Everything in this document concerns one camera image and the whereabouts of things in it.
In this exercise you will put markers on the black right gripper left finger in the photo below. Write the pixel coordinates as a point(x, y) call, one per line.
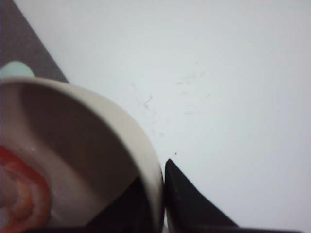
point(129, 213)

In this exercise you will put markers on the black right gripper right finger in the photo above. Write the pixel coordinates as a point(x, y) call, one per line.
point(188, 211)

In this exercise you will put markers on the red orange shrimp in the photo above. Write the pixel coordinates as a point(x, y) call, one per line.
point(32, 207)

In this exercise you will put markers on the beige ribbed ceramic bowl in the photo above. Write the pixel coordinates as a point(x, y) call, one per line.
point(87, 147)

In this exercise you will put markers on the black frying pan green handle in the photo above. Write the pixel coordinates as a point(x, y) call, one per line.
point(16, 68)

